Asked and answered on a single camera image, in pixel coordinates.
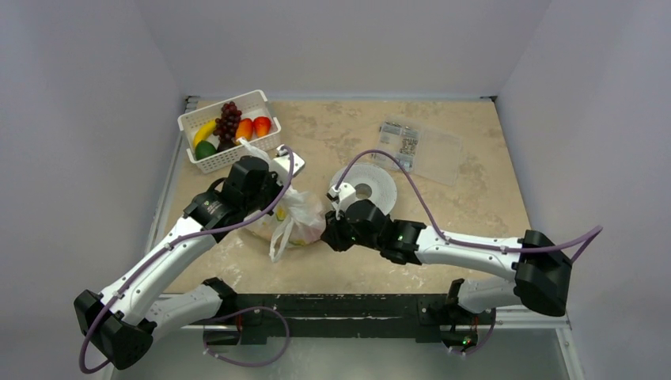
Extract fake green avocado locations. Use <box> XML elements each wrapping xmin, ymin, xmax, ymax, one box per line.
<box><xmin>194</xmin><ymin>140</ymin><xmax>218</xmax><ymax>161</ymax></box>

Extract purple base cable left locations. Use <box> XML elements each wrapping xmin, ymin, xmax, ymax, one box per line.
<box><xmin>202</xmin><ymin>306</ymin><xmax>291</xmax><ymax>367</ymax></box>

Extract fake purple grapes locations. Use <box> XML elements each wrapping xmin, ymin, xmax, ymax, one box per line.
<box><xmin>213</xmin><ymin>101</ymin><xmax>242</xmax><ymax>143</ymax></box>

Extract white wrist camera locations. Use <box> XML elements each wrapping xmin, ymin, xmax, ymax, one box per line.
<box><xmin>269</xmin><ymin>144</ymin><xmax>305</xmax><ymax>185</ymax></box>
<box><xmin>326</xmin><ymin>182</ymin><xmax>358</xmax><ymax>213</ymax></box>

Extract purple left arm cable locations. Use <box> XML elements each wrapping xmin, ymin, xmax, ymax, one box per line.
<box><xmin>78</xmin><ymin>146</ymin><xmax>296</xmax><ymax>374</ymax></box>

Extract fake yellow banana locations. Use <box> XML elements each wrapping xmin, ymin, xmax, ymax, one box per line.
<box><xmin>192</xmin><ymin>120</ymin><xmax>217</xmax><ymax>149</ymax></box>

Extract clear plastic screw box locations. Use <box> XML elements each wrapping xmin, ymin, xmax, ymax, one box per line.
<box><xmin>376</xmin><ymin>116</ymin><xmax>462</xmax><ymax>186</ymax></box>

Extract fake orange mango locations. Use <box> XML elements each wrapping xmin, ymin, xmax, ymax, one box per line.
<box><xmin>233</xmin><ymin>118</ymin><xmax>254</xmax><ymax>145</ymax></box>

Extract white plastic bag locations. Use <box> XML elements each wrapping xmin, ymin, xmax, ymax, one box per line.
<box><xmin>238</xmin><ymin>138</ymin><xmax>327</xmax><ymax>264</ymax></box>

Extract white filament spool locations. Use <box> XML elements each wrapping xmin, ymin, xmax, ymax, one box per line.
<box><xmin>339</xmin><ymin>163</ymin><xmax>397</xmax><ymax>215</ymax></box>

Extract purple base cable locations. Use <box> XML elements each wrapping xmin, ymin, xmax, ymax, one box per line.
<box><xmin>202</xmin><ymin>306</ymin><xmax>291</xmax><ymax>367</ymax></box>
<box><xmin>445</xmin><ymin>309</ymin><xmax>500</xmax><ymax>358</ymax></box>

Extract white plastic basket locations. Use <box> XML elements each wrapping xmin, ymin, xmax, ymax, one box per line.
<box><xmin>178</xmin><ymin>89</ymin><xmax>281</xmax><ymax>173</ymax></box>

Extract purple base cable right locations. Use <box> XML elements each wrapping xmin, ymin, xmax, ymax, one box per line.
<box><xmin>445</xmin><ymin>309</ymin><xmax>500</xmax><ymax>358</ymax></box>

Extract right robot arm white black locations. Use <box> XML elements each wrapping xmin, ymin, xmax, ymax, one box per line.
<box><xmin>320</xmin><ymin>199</ymin><xmax>572</xmax><ymax>322</ymax></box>

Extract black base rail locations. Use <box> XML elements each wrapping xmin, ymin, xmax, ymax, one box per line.
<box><xmin>203</xmin><ymin>294</ymin><xmax>496</xmax><ymax>346</ymax></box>

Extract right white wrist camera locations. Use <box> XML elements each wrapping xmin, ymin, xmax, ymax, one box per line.
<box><xmin>326</xmin><ymin>182</ymin><xmax>358</xmax><ymax>213</ymax></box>

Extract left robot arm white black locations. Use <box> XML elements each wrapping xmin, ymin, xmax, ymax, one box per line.
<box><xmin>74</xmin><ymin>148</ymin><xmax>305</xmax><ymax>374</ymax></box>

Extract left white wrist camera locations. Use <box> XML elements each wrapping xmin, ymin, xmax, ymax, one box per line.
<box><xmin>269</xmin><ymin>144</ymin><xmax>305</xmax><ymax>185</ymax></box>

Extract fake red peach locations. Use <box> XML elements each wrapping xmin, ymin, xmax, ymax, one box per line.
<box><xmin>253</xmin><ymin>116</ymin><xmax>272</xmax><ymax>138</ymax></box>

